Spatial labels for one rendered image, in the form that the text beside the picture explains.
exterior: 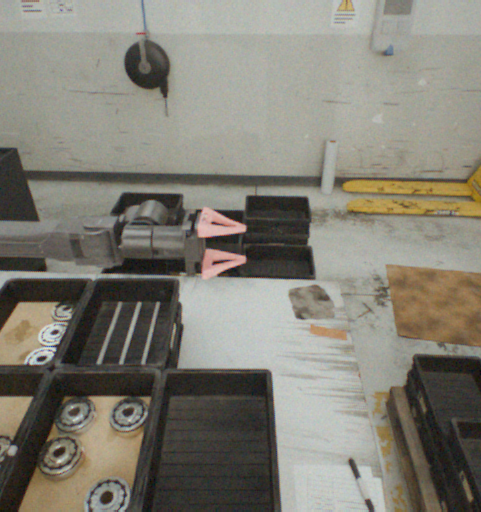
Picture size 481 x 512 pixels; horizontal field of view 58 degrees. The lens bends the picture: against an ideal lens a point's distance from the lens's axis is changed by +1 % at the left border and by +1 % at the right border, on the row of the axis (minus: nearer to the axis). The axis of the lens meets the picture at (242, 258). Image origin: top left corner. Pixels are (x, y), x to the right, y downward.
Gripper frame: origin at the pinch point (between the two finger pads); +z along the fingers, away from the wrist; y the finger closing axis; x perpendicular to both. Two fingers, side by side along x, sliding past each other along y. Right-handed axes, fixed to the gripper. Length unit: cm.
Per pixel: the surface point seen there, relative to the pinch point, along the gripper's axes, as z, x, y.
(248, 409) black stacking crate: 1, -12, 62
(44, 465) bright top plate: -47, 7, 59
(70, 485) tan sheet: -40, 10, 62
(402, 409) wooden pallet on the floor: 70, -65, 131
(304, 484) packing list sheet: 16, 1, 75
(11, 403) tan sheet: -65, -11, 62
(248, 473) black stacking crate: 2, 5, 63
